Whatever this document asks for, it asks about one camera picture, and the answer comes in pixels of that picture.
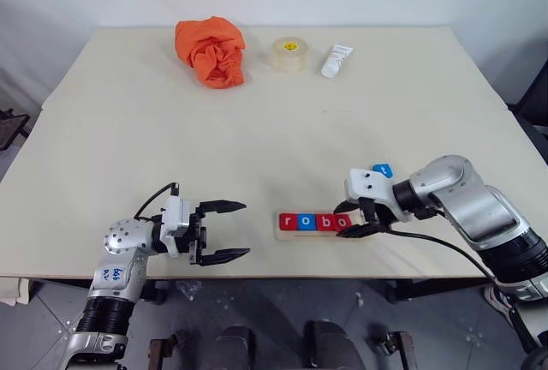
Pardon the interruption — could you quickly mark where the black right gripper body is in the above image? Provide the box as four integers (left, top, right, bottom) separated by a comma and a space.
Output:
357, 196, 399, 234

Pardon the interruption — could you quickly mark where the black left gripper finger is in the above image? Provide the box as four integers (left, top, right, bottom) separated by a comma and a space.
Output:
197, 200, 248, 218
197, 248, 252, 268

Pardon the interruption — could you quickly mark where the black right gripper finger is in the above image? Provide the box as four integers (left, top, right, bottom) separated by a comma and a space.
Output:
335, 220, 390, 240
333, 200, 361, 218

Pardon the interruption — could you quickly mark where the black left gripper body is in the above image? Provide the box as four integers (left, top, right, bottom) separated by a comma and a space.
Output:
186, 206, 211, 266

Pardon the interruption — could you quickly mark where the red letter tile b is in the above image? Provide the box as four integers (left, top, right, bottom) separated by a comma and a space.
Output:
315, 213, 337, 233

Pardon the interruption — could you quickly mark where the blue letter tile o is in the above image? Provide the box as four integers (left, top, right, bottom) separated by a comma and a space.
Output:
296, 213, 318, 233

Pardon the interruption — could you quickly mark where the wooden letter tray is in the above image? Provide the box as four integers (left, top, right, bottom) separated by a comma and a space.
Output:
274, 210, 370, 243

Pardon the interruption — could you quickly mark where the red letter tile r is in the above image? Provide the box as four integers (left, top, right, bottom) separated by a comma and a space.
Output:
278, 212, 299, 233

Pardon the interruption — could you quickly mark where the crumpled clear plastic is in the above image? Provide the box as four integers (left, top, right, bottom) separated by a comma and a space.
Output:
174, 280, 203, 303

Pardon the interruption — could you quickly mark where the black table foot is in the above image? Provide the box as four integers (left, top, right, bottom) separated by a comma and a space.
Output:
384, 277, 491, 305
140, 280, 169, 307

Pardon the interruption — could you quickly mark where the dark rounded shape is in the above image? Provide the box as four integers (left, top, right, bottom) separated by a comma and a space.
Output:
212, 325, 259, 370

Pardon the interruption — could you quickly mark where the white sneaker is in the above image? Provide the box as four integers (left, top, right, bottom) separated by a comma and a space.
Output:
483, 285, 517, 314

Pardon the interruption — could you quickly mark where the white cream tube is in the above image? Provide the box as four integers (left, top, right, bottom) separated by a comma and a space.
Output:
319, 43, 355, 80

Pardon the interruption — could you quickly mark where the crumpled orange cloth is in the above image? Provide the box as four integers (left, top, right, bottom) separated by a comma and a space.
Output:
174, 15, 248, 90

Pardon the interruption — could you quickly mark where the clear tape roll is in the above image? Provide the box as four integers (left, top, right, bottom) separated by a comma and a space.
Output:
271, 36, 310, 74

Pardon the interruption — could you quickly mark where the black chair base leg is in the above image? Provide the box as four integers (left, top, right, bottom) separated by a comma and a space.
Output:
506, 306, 548, 370

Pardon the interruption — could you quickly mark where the black chair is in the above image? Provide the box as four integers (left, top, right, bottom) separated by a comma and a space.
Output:
508, 55, 548, 135

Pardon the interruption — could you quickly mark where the dark stool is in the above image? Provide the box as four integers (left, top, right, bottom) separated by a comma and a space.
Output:
0, 108, 33, 152

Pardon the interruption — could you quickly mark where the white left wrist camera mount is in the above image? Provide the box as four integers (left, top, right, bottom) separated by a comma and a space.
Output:
159, 195, 192, 259

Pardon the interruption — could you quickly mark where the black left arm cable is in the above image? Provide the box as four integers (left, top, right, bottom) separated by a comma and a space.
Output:
133, 182, 180, 222

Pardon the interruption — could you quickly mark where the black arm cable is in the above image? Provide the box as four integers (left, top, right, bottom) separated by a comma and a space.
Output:
133, 182, 180, 222
382, 228, 501, 286

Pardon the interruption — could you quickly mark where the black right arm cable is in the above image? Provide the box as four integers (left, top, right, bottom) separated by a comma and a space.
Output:
382, 228, 501, 286

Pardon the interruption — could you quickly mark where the rusty metal bracket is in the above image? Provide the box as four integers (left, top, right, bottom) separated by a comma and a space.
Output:
369, 330, 420, 370
148, 330, 202, 370

